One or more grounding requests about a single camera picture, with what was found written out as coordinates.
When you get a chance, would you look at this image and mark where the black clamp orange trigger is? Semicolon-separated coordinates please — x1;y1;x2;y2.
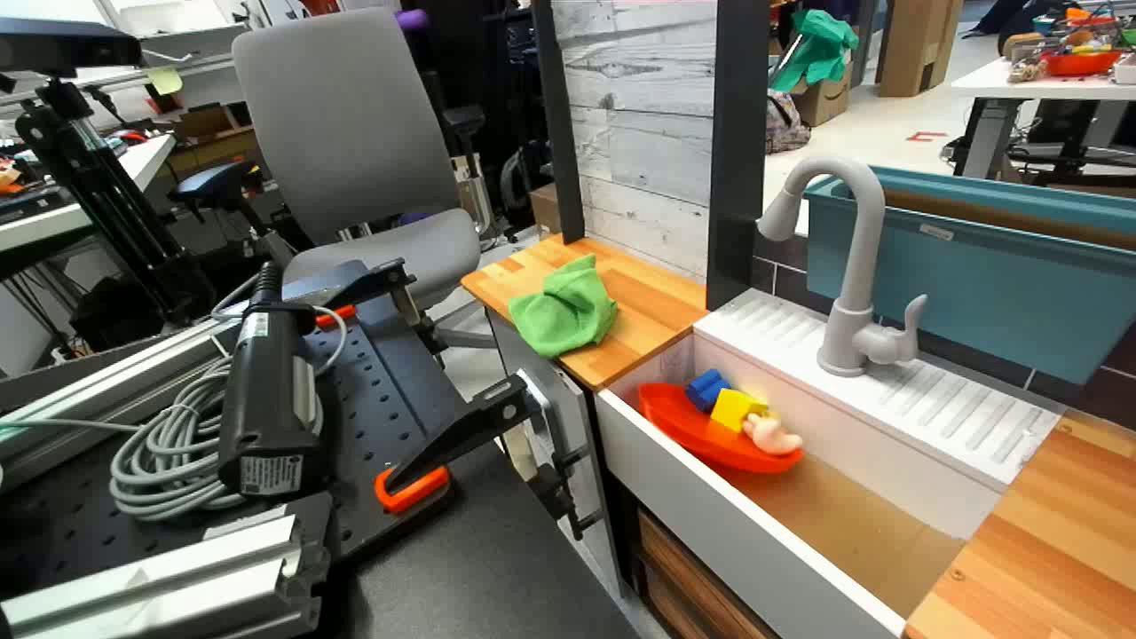
253;258;450;354

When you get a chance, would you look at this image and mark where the blue toy block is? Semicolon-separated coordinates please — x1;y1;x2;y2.
686;365;737;417

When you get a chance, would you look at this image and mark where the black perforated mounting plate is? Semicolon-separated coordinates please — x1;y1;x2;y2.
0;295;477;597

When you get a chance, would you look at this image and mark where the short aluminium extrusion bar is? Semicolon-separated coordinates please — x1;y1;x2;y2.
0;507;329;639

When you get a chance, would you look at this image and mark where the grey coiled cable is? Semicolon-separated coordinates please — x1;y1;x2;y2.
108;304;353;526

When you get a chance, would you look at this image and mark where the black camera tripod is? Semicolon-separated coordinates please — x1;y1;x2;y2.
0;13;224;327

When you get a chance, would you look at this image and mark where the teal plastic bin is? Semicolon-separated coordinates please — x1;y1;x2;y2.
802;165;1136;386

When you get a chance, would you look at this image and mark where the yellow toy block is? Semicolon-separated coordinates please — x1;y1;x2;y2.
708;386;773;436

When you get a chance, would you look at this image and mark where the green cloth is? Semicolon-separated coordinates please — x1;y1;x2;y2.
509;251;621;362

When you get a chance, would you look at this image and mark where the black camera device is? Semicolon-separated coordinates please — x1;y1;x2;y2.
218;309;328;500

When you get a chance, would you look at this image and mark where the cardboard box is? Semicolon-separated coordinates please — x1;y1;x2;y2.
875;0;967;98

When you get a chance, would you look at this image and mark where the wide black vertical post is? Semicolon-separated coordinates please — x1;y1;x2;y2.
703;0;773;313

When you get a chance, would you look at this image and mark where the white background table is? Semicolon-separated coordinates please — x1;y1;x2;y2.
947;53;1136;185

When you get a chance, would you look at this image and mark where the thin dark vertical post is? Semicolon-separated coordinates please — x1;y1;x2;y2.
528;0;589;244

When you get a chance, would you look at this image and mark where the red bowl with toys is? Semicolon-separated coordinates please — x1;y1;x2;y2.
635;379;810;488

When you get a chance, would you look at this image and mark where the grey office chair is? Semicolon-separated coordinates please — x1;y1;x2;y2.
176;6;489;352

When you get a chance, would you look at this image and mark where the grey sink faucet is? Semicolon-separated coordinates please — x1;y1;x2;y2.
755;152;933;379

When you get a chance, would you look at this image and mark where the pink toy figure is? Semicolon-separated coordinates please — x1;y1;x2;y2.
744;406;810;457

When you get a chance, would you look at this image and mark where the black clamp orange handle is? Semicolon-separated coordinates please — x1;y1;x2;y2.
373;369;600;544

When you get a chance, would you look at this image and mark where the white sink basin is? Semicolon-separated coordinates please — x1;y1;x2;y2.
595;285;1064;639

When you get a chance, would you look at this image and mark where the teal green bag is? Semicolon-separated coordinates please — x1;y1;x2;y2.
768;6;864;98

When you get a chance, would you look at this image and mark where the wooden drawer front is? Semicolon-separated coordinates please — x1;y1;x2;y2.
632;507;781;639

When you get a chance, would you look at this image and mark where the long aluminium rail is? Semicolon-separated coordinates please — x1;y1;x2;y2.
0;309;262;451

